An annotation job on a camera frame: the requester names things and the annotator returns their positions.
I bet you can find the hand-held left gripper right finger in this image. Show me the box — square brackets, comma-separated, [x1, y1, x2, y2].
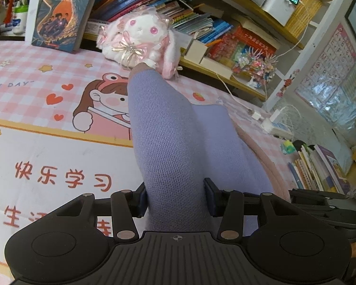
[205, 178, 297, 240]

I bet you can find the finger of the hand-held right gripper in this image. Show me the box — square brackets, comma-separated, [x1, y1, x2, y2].
[289, 189, 330, 214]

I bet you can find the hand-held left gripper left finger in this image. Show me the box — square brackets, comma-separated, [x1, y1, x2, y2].
[50, 183, 148, 241]

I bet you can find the purple and brown knit sweater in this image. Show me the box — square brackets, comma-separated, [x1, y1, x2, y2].
[127, 62, 295, 235]

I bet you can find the stack of notebooks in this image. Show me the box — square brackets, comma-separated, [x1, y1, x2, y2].
[288, 144, 353, 193]

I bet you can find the white power strip with adapter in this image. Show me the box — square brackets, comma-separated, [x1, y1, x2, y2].
[261, 110, 294, 140]

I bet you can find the red cartoon sticker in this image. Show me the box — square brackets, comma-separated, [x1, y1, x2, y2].
[276, 69, 300, 98]

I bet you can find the flat white box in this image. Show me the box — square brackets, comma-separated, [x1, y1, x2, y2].
[200, 56, 233, 79]

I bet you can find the colourful flower ornament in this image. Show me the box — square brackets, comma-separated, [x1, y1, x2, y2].
[231, 49, 278, 88]

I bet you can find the small cream box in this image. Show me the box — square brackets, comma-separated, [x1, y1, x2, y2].
[185, 38, 208, 64]

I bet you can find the white pink plush bunny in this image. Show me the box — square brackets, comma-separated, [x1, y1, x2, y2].
[96, 7, 184, 80]

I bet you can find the row of colourful books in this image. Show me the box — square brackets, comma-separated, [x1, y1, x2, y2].
[89, 0, 235, 45]

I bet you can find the dark fantasy novel book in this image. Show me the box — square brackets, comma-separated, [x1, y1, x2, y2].
[31, 0, 103, 54]

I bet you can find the red tassel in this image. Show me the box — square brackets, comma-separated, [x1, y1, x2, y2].
[4, 0, 16, 25]

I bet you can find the white cable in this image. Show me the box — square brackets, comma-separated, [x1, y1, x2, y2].
[216, 71, 256, 113]

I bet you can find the alphabet wall poster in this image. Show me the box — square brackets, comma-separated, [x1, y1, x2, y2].
[295, 24, 356, 122]

